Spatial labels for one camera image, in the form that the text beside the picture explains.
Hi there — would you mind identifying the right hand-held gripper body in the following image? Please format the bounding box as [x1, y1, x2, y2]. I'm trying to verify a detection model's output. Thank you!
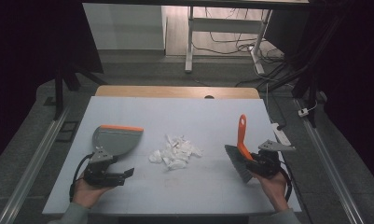
[249, 139, 297, 180]

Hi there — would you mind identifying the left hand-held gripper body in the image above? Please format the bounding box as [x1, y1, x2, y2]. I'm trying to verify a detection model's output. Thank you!
[82, 146, 127, 189]

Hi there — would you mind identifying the grey dustpan with orange edge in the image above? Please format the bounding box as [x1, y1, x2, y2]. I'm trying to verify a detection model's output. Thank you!
[91, 124, 145, 158]

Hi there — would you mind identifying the orange handled grey brush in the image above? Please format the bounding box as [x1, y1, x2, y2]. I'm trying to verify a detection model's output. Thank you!
[224, 113, 257, 184]

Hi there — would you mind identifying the pile of white paper scraps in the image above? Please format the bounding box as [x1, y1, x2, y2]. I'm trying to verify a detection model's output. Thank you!
[148, 133, 204, 172]

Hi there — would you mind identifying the person's left hand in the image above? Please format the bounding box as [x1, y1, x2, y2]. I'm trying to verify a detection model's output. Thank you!
[72, 176, 115, 209]

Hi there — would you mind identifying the person's right hand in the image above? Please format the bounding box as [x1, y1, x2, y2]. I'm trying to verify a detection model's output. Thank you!
[251, 169, 290, 213]

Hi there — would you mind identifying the white power strip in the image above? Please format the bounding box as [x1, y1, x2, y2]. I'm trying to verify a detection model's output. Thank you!
[270, 122, 292, 147]

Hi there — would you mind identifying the black floor socket plate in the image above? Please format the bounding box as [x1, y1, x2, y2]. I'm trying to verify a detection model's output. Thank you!
[55, 120, 80, 144]

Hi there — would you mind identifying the wooden table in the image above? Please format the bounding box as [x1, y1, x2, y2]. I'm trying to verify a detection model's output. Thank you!
[94, 85, 261, 100]

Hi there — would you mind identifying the dark curtain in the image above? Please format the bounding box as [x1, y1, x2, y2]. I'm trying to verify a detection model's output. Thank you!
[309, 0, 374, 189]
[0, 0, 104, 171]

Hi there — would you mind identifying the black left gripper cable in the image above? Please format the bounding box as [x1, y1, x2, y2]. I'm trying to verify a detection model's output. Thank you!
[68, 153, 95, 203]

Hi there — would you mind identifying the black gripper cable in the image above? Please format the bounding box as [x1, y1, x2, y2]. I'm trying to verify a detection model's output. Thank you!
[278, 160, 294, 203]
[68, 153, 95, 203]

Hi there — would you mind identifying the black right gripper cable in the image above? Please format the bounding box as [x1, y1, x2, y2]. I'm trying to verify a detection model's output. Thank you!
[278, 160, 294, 203]

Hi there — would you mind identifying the aluminium rail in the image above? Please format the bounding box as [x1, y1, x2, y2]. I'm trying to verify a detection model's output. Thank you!
[294, 98, 366, 224]
[0, 105, 71, 224]

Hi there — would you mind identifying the tangle of black floor cables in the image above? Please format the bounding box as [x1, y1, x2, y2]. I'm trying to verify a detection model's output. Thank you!
[192, 7, 290, 89]

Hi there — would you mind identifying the white desk frame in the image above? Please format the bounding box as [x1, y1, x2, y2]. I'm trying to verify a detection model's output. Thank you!
[184, 6, 273, 76]

